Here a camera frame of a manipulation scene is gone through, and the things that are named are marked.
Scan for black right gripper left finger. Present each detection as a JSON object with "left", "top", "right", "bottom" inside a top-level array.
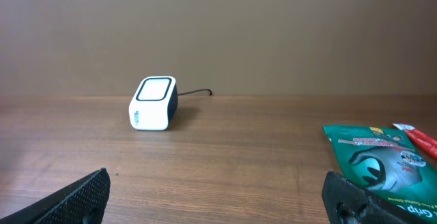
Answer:
[{"left": 1, "top": 168, "right": 111, "bottom": 224}]

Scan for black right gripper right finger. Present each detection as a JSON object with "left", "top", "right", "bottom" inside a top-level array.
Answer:
[{"left": 322, "top": 171, "right": 427, "bottom": 224}]

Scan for green 3M gloves bag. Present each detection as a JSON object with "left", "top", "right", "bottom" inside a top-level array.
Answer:
[{"left": 323, "top": 125, "right": 436, "bottom": 223}]

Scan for small red packet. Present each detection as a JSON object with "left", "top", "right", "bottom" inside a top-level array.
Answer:
[{"left": 393, "top": 124, "right": 437, "bottom": 158}]

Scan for white barcode scanner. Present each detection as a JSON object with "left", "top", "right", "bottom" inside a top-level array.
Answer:
[{"left": 128, "top": 76, "right": 178, "bottom": 131}]

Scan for black scanner cable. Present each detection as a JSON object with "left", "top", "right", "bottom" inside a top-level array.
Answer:
[{"left": 177, "top": 88, "right": 213, "bottom": 97}]

